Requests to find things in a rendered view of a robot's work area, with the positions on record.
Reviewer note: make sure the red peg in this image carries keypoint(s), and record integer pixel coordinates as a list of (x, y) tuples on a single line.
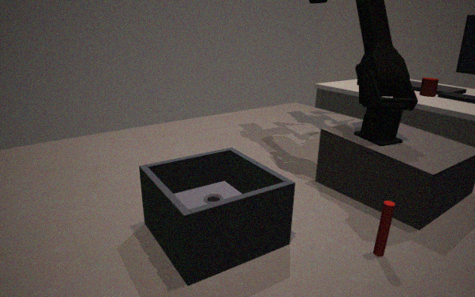
[(384, 228)]

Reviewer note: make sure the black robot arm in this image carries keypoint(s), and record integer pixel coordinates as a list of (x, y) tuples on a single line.
[(381, 72)]

